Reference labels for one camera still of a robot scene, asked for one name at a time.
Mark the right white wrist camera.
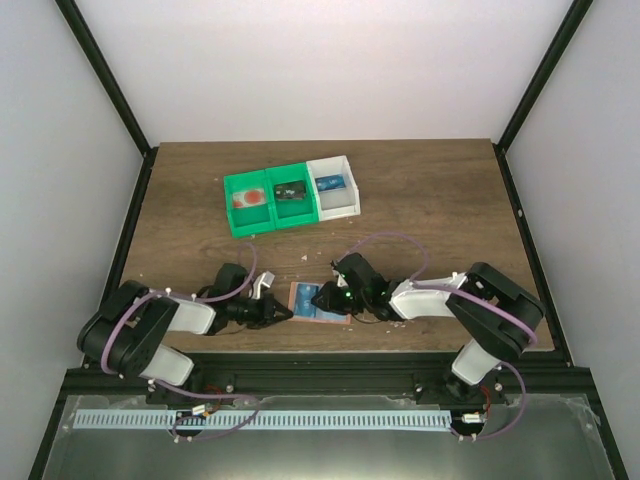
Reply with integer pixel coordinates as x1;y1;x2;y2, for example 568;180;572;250
330;260;342;280

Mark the middle green bin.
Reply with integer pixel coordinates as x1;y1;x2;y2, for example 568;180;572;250
265;162;319;230

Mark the red white card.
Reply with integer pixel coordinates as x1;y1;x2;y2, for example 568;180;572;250
231;188;267;209

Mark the left black frame post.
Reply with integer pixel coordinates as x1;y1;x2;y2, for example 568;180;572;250
53;0;153;157

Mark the black VIP card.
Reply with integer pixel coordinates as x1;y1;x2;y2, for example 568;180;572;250
274;182;309;202

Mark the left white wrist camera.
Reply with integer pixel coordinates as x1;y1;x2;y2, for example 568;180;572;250
250;271;275;300

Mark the left green bin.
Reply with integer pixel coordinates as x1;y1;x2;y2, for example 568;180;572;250
223;170;275;238

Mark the green bin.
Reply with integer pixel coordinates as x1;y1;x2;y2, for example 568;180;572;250
265;162;319;230
223;170;275;238

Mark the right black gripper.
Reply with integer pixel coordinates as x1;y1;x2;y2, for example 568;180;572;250
311;281;369;316

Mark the black frame post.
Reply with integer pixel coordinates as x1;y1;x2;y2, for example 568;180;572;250
53;0;153;157
497;0;595;154

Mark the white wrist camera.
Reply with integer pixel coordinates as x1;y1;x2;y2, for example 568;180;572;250
250;271;275;300
330;260;342;280

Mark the light blue slotted cable duct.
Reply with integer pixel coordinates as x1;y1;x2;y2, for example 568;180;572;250
72;409;452;432

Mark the black aluminium front rail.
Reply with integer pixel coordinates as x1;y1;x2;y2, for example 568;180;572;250
64;352;591;401

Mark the white bin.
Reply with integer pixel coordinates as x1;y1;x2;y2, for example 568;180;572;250
306;155;361;222

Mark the right black frame post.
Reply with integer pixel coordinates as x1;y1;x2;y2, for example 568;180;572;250
497;0;595;154

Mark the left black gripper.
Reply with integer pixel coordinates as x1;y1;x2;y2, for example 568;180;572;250
228;293;294;330

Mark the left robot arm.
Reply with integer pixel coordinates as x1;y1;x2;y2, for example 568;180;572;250
76;263;293;404

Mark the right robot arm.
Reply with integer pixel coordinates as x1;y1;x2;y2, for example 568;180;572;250
310;253;546;403

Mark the blue card in bin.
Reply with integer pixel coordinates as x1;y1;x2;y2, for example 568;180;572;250
315;174;346;193

